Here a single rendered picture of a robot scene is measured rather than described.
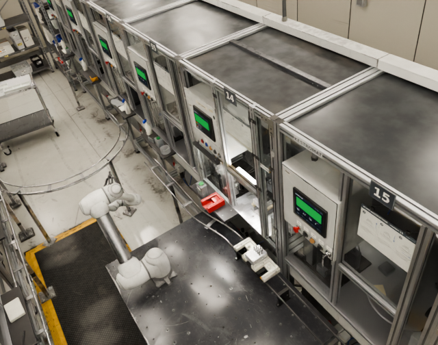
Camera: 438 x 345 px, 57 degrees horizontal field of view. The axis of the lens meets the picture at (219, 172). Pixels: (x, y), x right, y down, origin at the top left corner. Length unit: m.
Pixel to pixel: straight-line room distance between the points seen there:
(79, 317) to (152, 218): 1.30
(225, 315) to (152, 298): 0.57
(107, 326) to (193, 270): 1.11
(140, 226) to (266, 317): 2.14
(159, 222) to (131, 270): 1.62
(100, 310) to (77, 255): 0.78
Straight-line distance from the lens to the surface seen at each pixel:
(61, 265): 4.59
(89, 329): 4.01
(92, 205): 2.92
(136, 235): 4.51
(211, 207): 3.20
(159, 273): 3.09
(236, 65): 2.79
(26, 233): 5.10
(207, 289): 3.08
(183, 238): 3.41
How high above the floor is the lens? 3.23
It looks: 40 degrees down
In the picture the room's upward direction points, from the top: 10 degrees counter-clockwise
